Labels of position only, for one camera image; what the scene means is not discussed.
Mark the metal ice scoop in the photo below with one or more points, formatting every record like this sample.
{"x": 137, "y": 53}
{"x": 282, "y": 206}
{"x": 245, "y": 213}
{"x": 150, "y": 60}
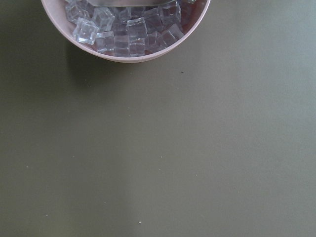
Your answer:
{"x": 128, "y": 3}

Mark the pink bowl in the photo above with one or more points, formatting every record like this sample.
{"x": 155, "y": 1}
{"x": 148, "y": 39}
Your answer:
{"x": 55, "y": 10}

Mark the clear ice cubes pile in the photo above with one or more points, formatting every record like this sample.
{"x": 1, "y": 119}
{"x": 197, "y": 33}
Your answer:
{"x": 130, "y": 31}

